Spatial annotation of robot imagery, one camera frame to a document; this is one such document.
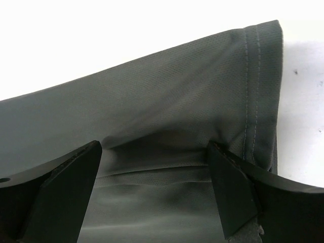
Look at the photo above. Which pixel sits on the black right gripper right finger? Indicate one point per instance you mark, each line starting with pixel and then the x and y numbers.
pixel 256 205

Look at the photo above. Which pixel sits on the dark grey t-shirt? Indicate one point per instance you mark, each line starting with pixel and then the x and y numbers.
pixel 154 117

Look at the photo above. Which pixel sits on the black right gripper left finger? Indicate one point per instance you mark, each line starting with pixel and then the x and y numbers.
pixel 48 203

